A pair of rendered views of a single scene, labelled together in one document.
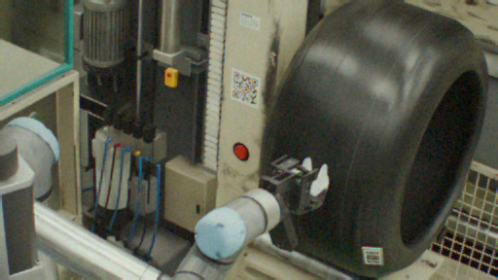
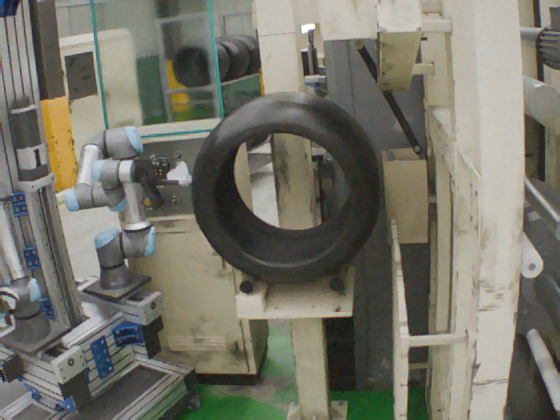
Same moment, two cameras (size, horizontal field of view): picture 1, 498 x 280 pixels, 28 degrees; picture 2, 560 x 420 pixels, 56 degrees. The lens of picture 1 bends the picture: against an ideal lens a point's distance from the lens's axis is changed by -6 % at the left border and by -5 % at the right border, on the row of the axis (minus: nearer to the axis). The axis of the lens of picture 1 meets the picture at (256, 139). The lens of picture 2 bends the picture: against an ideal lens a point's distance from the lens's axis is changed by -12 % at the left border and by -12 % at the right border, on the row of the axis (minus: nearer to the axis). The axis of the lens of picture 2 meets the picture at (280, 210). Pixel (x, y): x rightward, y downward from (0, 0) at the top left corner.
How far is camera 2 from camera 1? 235 cm
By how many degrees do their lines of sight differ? 62
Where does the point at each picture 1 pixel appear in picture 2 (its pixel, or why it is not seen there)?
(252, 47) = not seen: hidden behind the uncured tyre
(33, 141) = (120, 132)
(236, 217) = (102, 163)
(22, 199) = (18, 117)
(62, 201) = not seen: hidden behind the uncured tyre
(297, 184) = (149, 165)
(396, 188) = (202, 190)
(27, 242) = (22, 136)
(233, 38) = not seen: hidden behind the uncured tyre
